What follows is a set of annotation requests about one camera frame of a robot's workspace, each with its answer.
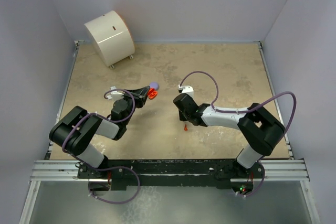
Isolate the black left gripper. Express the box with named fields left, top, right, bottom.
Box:
left=121, top=86, right=149, bottom=125

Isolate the orange earbud charging case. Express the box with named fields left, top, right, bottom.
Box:
left=147, top=88, right=158, bottom=100

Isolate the lilac earbud charging case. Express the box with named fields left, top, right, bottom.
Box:
left=149, top=82, right=160, bottom=90

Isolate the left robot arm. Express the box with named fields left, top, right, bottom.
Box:
left=49, top=86, right=150, bottom=178

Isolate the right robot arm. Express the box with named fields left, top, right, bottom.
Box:
left=173, top=93, right=285, bottom=177

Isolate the white cylindrical box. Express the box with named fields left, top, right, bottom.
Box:
left=85, top=10, right=135, bottom=68

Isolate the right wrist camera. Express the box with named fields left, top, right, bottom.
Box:
left=178, top=86, right=194, bottom=98

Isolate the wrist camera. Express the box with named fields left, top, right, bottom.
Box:
left=107, top=86, right=123, bottom=101
left=178, top=86, right=194, bottom=98

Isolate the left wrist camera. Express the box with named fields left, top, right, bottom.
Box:
left=107, top=86, right=123, bottom=101

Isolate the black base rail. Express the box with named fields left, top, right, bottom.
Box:
left=76, top=158, right=265, bottom=192

